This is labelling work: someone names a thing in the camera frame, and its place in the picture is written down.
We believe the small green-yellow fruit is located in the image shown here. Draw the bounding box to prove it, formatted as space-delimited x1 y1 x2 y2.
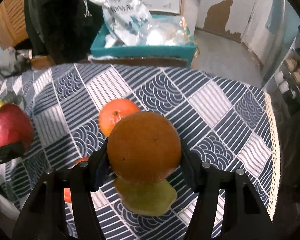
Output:
114 178 177 217

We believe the orange tangerine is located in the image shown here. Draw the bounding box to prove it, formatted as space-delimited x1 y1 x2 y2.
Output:
99 99 140 137
107 112 181 184

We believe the blue white patterned tablecloth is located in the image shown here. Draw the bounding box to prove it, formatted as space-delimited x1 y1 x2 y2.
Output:
0 64 280 239

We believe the red apple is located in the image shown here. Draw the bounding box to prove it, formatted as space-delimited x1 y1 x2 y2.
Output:
0 103 33 151

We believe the white printed rice bag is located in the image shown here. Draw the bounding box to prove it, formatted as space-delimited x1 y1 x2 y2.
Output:
88 0 152 46

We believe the small tangerine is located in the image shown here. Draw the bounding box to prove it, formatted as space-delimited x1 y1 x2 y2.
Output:
63 157 89 204

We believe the small wooden box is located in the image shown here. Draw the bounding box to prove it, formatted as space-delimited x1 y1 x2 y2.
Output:
30 55 56 70

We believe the grey cloth pile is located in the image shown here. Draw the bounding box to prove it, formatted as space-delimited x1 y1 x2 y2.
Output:
0 47 32 79

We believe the teal cardboard box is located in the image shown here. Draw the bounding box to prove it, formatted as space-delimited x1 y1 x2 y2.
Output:
90 15 198 67

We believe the shoe rack with shoes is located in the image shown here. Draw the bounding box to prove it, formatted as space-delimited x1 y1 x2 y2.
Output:
263 34 300 119

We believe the clear plastic bag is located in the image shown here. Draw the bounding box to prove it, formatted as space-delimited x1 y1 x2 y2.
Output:
138 16 191 46

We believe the dark hanging coat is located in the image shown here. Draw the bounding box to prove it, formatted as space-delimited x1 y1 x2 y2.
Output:
24 0 104 64

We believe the wooden louvered door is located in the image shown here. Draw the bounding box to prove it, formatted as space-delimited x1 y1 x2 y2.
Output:
0 0 29 50

